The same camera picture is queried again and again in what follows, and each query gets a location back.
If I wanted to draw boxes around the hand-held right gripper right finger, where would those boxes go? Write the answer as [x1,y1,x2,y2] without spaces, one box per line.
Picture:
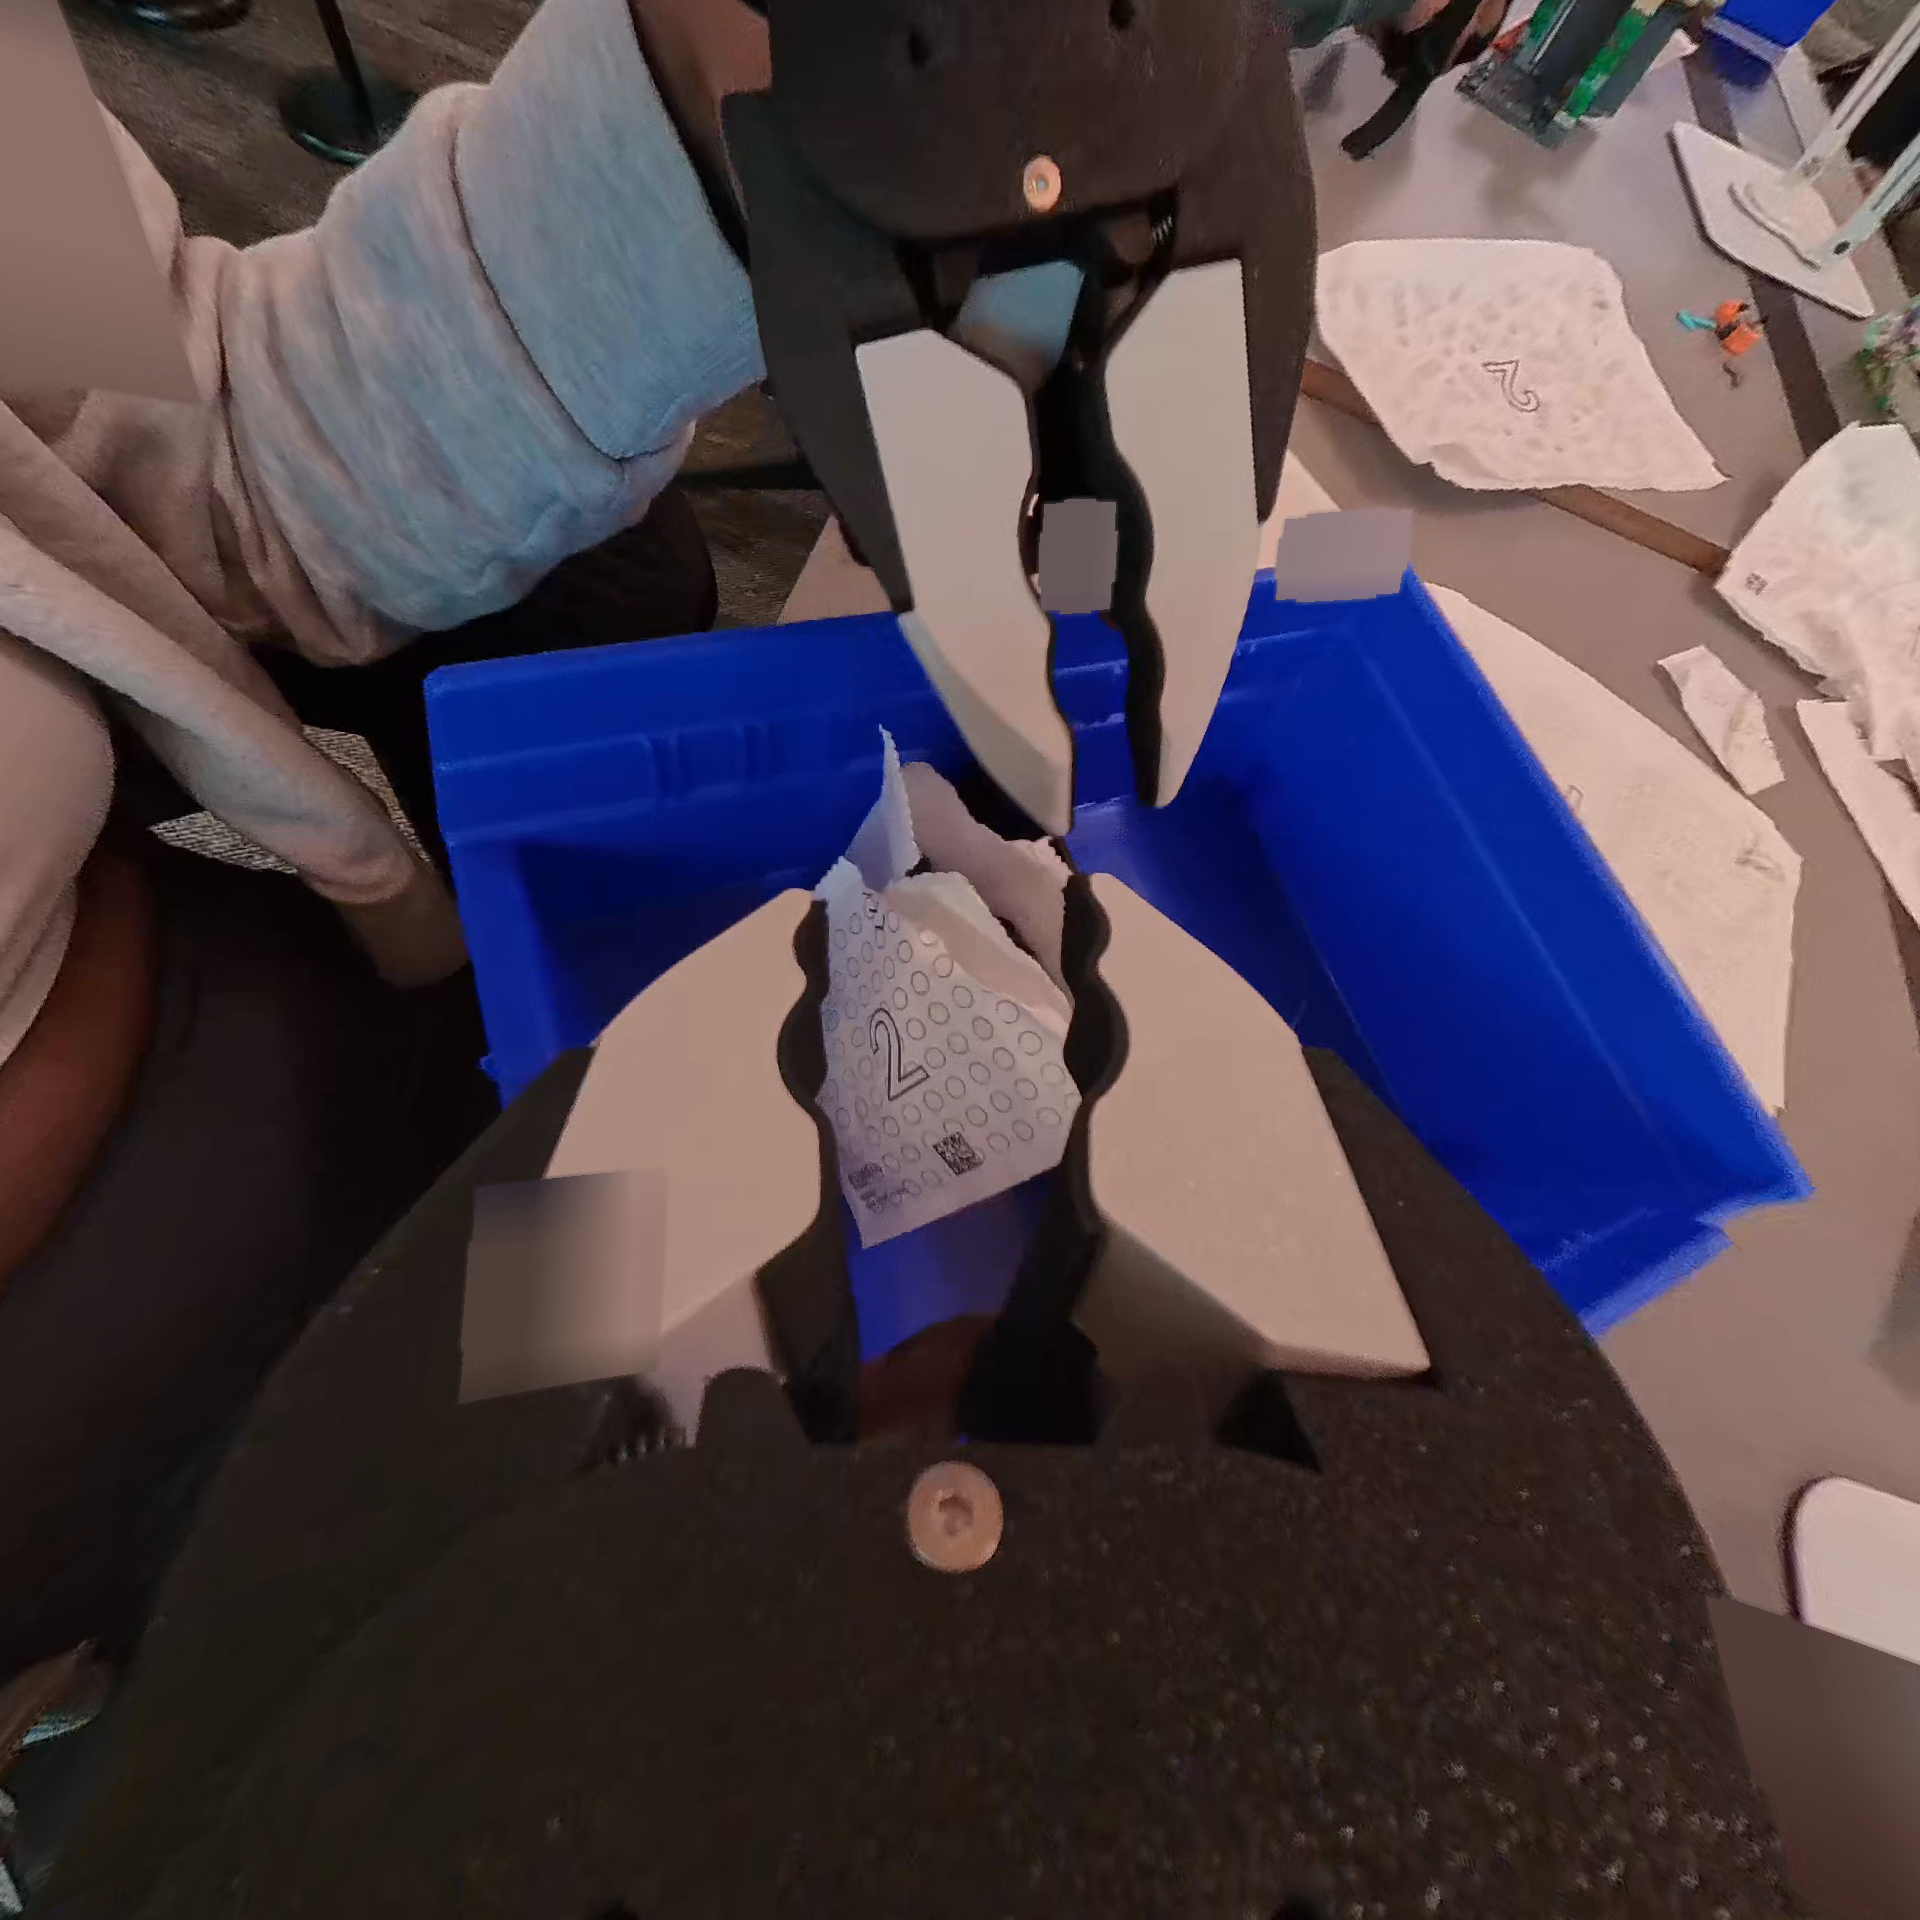
[966,872,1431,1446]

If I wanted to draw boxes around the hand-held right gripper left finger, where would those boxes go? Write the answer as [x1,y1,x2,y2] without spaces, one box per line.
[547,887,864,1446]

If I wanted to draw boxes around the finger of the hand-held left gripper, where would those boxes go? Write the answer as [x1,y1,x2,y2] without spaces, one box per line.
[854,321,1082,838]
[1106,257,1258,811]

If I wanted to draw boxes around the white numbered paper bag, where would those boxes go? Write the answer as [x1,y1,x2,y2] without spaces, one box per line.
[811,726,1087,1250]

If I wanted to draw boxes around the blue plastic bin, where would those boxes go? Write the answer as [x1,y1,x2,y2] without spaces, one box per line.
[425,576,1815,1359]
[1710,0,1841,79]

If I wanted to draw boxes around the person's left forearm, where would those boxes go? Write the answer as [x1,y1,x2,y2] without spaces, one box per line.
[210,0,770,669]

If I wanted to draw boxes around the grey desk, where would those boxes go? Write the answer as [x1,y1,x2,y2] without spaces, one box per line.
[781,0,1920,1651]

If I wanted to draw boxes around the flat white paper bag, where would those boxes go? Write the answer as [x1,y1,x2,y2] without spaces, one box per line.
[1312,235,1730,498]
[1716,424,1920,752]
[1425,582,1806,1116]

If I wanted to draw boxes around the person's dark pants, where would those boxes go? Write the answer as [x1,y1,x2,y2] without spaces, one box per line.
[0,839,512,1698]

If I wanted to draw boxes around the grey woven chair seat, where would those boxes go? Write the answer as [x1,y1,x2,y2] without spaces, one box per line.
[151,723,439,875]

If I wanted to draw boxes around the green grey toy brick model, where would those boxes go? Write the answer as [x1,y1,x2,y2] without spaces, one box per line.
[1462,0,1705,148]

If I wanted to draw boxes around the white paper scrap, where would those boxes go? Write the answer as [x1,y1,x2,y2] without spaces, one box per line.
[1797,696,1920,931]
[1657,644,1789,798]

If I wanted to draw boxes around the white stand base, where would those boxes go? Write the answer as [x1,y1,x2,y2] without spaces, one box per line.
[1672,0,1920,319]

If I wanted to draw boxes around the black round stand base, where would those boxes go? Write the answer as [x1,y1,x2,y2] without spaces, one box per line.
[283,0,423,168]

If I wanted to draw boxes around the white rounded object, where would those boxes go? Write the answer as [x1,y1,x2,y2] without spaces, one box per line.
[1784,1475,1920,1668]

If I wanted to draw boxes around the person's pale jacket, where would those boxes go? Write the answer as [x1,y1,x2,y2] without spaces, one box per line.
[0,89,469,1052]

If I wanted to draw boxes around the black strap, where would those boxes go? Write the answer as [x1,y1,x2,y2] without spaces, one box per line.
[1338,52,1480,162]

